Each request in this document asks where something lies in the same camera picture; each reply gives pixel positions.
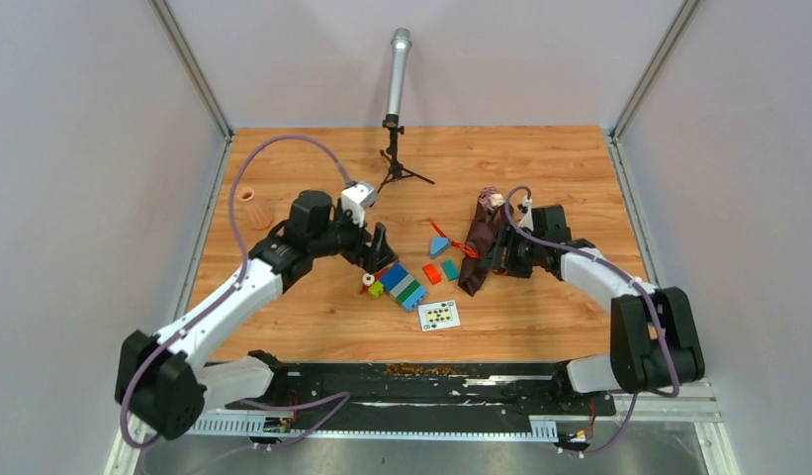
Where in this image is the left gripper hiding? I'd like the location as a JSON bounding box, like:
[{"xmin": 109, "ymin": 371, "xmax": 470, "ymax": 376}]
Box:
[{"xmin": 311, "ymin": 201, "xmax": 400, "ymax": 275}]

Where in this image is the green toy block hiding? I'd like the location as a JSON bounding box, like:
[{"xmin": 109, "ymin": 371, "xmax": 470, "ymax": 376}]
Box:
[{"xmin": 367, "ymin": 281, "xmax": 385, "ymax": 299}]

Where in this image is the blue sloped toy block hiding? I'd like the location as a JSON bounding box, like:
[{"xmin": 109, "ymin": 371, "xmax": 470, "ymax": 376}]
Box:
[{"xmin": 428, "ymin": 236, "xmax": 451, "ymax": 259}]

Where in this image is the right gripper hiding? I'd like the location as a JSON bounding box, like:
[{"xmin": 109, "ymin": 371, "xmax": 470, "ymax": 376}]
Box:
[{"xmin": 479, "ymin": 223, "xmax": 544, "ymax": 279}]

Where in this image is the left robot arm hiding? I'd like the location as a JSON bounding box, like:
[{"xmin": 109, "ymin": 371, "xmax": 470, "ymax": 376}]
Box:
[{"xmin": 115, "ymin": 182, "xmax": 398, "ymax": 439}]

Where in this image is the teal toy block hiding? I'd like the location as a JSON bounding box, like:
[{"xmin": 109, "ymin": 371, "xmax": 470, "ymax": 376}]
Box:
[{"xmin": 441, "ymin": 259, "xmax": 459, "ymax": 281}]

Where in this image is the orange toy block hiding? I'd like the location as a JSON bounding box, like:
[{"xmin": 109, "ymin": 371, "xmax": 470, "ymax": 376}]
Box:
[{"xmin": 422, "ymin": 263, "xmax": 442, "ymax": 285}]

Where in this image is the nine of spades card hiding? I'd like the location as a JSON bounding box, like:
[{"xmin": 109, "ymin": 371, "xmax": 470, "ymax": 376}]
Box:
[{"xmin": 417, "ymin": 300, "xmax": 461, "ymax": 332}]

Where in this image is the red ribbon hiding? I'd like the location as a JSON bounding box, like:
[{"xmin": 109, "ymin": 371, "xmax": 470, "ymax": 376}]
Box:
[{"xmin": 429, "ymin": 219, "xmax": 482, "ymax": 259}]

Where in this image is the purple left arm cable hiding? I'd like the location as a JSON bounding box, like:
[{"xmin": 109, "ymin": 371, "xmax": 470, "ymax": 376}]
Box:
[{"xmin": 119, "ymin": 135, "xmax": 358, "ymax": 453}]

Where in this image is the multicolour toy brick car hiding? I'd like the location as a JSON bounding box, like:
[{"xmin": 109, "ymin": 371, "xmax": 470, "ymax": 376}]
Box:
[{"xmin": 361, "ymin": 263, "xmax": 427, "ymax": 312}]

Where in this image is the white slotted cable duct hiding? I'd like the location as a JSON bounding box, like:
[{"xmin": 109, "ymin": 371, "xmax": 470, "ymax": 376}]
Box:
[{"xmin": 189, "ymin": 413, "xmax": 559, "ymax": 442}]

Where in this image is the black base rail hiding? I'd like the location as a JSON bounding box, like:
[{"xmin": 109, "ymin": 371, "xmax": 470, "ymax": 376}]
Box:
[{"xmin": 227, "ymin": 362, "xmax": 617, "ymax": 436}]

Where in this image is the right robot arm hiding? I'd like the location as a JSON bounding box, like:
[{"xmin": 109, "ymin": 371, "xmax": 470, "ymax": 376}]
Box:
[{"xmin": 471, "ymin": 205, "xmax": 705, "ymax": 414}]

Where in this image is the black tripod stand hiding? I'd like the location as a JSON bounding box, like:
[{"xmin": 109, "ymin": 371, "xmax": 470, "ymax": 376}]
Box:
[{"xmin": 375, "ymin": 120, "xmax": 436, "ymax": 198}]

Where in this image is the pink ribbed vase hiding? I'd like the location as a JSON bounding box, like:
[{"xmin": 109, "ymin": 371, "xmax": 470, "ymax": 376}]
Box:
[{"xmin": 237, "ymin": 187, "xmax": 273, "ymax": 231}]

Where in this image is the silver microphone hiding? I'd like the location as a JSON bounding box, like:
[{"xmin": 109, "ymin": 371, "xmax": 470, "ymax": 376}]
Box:
[{"xmin": 384, "ymin": 28, "xmax": 411, "ymax": 129}]

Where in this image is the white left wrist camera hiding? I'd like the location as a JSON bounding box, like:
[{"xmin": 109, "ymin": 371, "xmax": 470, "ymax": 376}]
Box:
[{"xmin": 340, "ymin": 181, "xmax": 378, "ymax": 228}]

